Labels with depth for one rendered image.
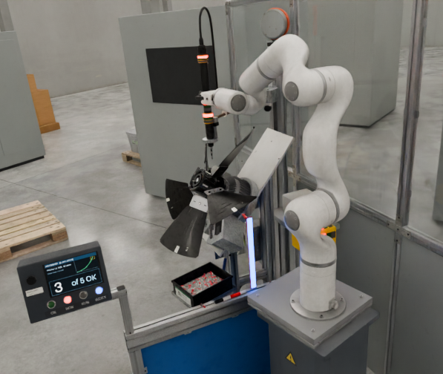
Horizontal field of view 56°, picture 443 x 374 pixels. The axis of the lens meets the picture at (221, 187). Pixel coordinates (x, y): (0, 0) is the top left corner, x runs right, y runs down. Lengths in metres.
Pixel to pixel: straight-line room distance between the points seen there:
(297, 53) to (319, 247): 0.59
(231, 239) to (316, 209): 0.73
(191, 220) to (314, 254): 0.78
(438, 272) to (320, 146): 0.93
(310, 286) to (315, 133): 0.52
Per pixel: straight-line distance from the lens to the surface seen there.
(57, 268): 1.46
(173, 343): 1.79
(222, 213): 1.75
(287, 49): 1.29
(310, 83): 1.18
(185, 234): 1.99
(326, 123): 1.26
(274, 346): 1.63
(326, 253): 1.39
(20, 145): 7.56
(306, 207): 1.28
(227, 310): 1.78
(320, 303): 1.49
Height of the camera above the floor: 1.91
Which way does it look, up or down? 21 degrees down
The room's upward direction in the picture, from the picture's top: 5 degrees counter-clockwise
